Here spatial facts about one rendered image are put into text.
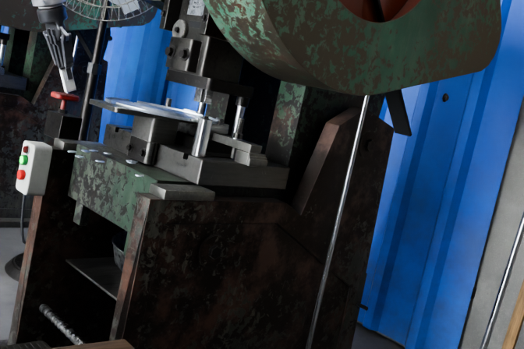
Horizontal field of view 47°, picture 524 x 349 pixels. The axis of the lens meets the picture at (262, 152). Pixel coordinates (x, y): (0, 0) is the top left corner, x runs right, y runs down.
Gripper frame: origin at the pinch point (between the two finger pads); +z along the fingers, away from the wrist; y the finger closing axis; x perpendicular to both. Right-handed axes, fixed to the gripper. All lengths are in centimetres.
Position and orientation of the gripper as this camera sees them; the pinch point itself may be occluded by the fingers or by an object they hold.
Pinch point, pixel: (67, 79)
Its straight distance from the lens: 179.9
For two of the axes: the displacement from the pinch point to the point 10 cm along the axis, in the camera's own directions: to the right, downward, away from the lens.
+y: 6.8, 2.2, -7.0
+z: 1.0, 9.2, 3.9
